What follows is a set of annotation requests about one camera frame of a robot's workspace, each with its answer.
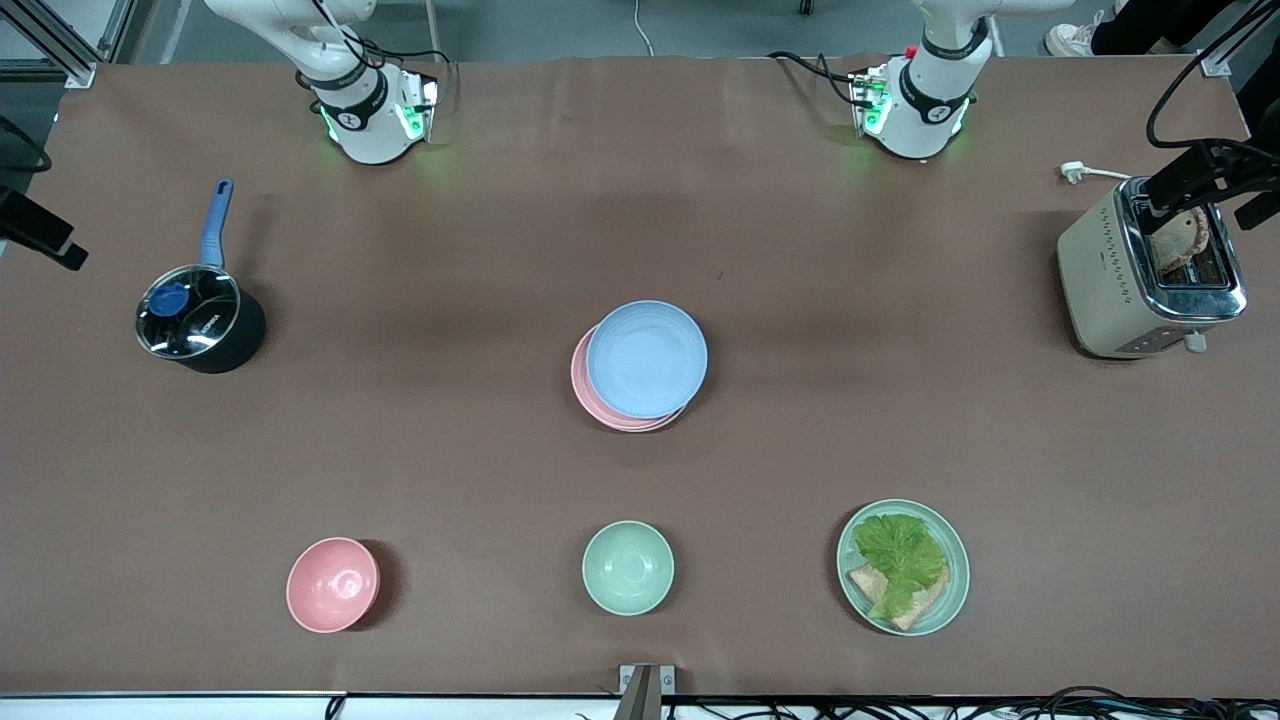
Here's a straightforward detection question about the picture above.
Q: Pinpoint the pink plate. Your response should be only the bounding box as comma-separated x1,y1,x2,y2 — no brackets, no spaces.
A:
570,325,691,433

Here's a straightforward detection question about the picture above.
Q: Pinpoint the light blue plate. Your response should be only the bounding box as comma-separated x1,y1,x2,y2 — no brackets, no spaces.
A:
586,300,709,420

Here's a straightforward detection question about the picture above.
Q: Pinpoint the dark toast slice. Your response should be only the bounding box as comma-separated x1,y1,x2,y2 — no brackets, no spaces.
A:
1145,205,1211,276

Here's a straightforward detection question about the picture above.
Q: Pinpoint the white power plug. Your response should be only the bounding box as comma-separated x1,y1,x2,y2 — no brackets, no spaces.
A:
1060,161,1133,187

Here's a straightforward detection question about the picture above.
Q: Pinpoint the beige chrome toaster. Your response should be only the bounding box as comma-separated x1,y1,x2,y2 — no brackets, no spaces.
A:
1057,177,1249,360

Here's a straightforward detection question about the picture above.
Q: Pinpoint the black trouser leg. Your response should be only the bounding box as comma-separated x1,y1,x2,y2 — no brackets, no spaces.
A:
1090,0,1243,57

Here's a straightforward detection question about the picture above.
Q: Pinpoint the white sneaker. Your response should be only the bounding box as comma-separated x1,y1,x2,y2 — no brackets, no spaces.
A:
1044,20,1103,59

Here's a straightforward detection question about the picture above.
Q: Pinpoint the glass lid blue knob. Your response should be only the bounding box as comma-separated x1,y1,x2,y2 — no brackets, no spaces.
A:
136,264,242,359

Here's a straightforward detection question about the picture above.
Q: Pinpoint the grey connector box green light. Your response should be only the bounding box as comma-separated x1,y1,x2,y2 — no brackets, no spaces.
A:
396,78,441,143
850,68,893,136

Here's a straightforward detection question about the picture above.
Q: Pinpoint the small pink bowl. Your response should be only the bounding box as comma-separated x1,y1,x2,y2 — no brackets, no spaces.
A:
286,537,381,634

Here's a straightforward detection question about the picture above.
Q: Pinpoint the green plate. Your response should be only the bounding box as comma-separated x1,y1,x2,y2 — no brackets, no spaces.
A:
836,499,971,637

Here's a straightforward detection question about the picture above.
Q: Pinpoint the green lettuce leaf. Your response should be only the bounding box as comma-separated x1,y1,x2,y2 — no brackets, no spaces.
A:
853,513,948,621

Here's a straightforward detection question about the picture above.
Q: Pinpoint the brown bread slice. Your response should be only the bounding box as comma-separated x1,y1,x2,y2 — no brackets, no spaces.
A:
848,563,951,632

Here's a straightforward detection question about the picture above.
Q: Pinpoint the small green bowl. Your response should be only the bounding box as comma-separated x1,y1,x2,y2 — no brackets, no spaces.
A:
582,520,675,617

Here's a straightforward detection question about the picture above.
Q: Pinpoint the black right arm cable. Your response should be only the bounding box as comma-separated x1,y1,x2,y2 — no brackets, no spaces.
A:
0,115,53,174

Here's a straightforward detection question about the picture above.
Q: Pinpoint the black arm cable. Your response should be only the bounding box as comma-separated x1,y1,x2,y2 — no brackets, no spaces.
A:
0,115,53,174
1145,0,1280,161

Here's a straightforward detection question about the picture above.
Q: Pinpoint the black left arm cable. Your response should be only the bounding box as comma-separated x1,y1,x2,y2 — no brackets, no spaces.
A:
1145,0,1280,161

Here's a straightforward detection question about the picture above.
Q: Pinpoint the aluminium frame profile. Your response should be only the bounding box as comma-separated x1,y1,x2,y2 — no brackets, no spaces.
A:
0,0,98,89
1200,0,1263,79

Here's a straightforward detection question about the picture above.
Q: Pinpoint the dark saucepan blue handle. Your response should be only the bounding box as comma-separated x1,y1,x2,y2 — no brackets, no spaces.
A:
135,178,267,375

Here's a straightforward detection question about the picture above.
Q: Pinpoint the black base cable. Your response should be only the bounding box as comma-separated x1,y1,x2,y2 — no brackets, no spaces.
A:
767,50,863,107

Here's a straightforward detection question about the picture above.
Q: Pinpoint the black cable bundle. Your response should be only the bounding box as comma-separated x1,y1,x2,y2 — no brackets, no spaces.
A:
780,685,1280,720

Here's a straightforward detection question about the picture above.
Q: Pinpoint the grey metal bracket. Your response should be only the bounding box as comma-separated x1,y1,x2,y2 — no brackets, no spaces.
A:
618,664,676,720

